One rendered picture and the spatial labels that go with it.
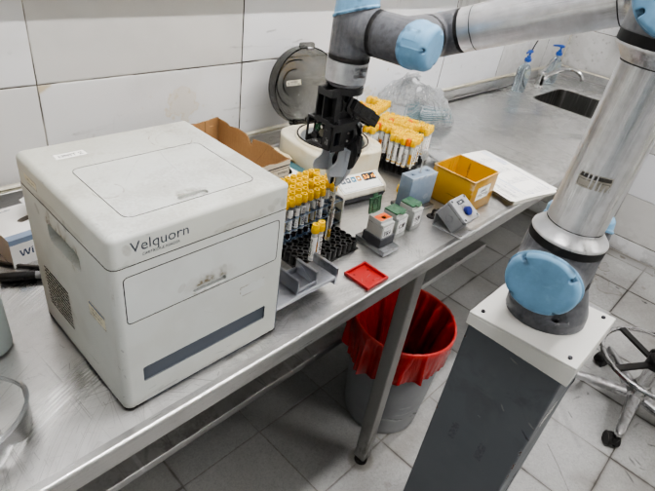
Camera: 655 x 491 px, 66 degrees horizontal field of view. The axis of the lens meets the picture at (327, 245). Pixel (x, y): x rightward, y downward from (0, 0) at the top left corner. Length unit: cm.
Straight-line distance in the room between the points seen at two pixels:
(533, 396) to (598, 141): 52
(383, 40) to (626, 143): 39
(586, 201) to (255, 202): 46
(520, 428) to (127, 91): 113
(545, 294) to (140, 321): 59
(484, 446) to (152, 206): 88
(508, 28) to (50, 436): 91
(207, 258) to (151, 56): 71
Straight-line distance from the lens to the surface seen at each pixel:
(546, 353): 100
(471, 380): 115
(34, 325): 98
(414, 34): 86
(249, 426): 188
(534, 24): 92
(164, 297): 71
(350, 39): 92
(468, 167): 153
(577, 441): 223
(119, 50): 128
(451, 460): 133
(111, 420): 82
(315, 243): 104
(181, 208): 67
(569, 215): 82
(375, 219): 115
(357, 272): 109
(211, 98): 144
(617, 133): 78
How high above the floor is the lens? 152
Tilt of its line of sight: 34 degrees down
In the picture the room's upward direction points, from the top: 9 degrees clockwise
